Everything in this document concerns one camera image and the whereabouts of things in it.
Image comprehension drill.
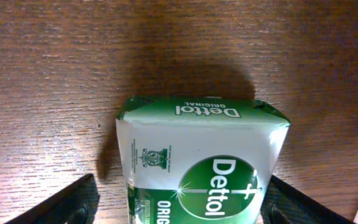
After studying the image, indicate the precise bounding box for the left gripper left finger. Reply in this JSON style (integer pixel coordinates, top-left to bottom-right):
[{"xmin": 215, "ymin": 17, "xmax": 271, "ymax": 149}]
[{"xmin": 7, "ymin": 174, "xmax": 100, "ymax": 224}]

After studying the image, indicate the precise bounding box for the green white soap bar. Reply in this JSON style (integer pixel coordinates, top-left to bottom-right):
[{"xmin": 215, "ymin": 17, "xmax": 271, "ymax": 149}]
[{"xmin": 116, "ymin": 96, "xmax": 290, "ymax": 223}]

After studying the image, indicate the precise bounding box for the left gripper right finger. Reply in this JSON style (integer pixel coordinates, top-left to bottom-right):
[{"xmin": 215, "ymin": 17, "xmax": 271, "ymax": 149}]
[{"xmin": 260, "ymin": 175, "xmax": 354, "ymax": 224}]

